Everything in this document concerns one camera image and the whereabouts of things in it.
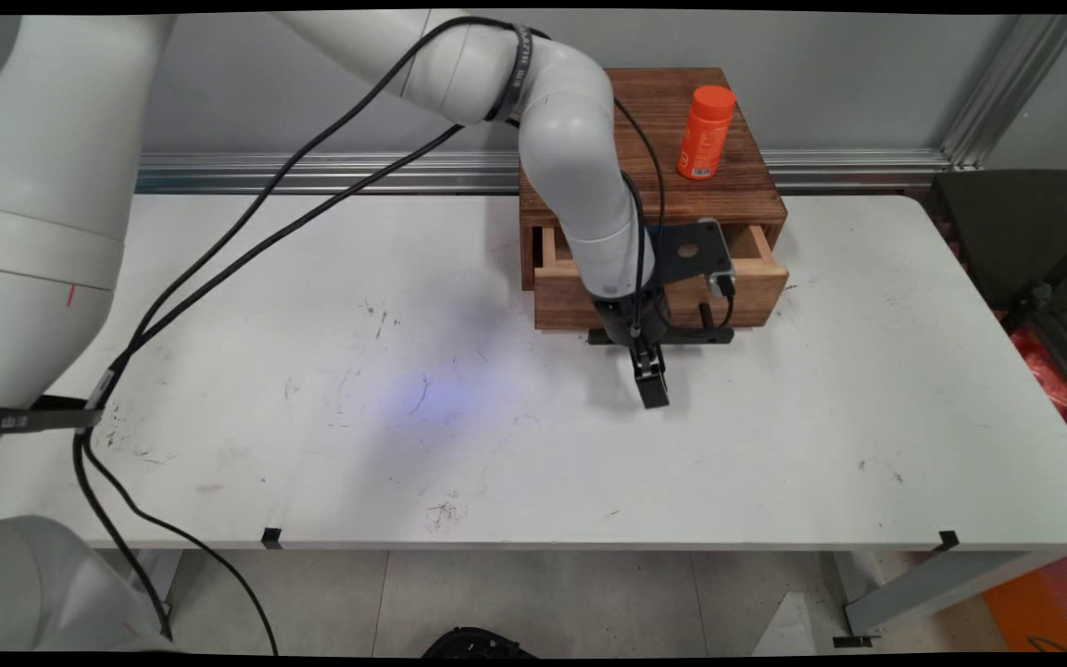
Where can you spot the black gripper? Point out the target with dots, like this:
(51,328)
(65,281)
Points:
(631,315)

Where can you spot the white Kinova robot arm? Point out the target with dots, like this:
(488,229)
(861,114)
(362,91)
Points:
(580,167)

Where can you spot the brown wooden drawer cabinet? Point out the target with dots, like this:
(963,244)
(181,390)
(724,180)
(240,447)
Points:
(682,199)

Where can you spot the orange plastic bottle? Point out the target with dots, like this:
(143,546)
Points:
(708,130)

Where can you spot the black round floor object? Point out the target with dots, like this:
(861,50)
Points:
(478,642)

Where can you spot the black table foot pad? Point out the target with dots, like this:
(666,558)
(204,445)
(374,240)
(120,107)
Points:
(851,641)

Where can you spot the black table edge clip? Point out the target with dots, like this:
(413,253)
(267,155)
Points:
(271,536)
(948,540)

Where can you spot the grey table leg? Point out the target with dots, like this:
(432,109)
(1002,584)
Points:
(158,579)
(932,579)

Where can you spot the black chair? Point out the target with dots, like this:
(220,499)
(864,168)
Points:
(1006,232)

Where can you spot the red plastic bag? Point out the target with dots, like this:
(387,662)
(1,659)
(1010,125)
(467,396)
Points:
(1043,371)

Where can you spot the orange floor mat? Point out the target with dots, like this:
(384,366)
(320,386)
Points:
(1043,597)

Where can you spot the diagonal aluminium profile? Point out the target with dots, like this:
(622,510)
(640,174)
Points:
(1006,88)

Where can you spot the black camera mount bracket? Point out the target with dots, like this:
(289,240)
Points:
(686,250)

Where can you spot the horizontal aluminium rail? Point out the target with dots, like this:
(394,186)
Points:
(311,171)

